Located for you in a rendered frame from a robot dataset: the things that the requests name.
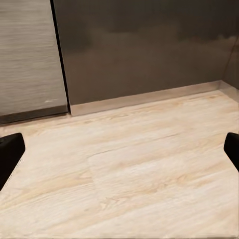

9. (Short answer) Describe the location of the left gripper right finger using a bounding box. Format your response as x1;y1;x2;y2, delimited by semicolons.
224;132;239;172

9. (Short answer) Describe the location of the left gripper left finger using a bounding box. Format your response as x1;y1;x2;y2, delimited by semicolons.
0;132;25;191

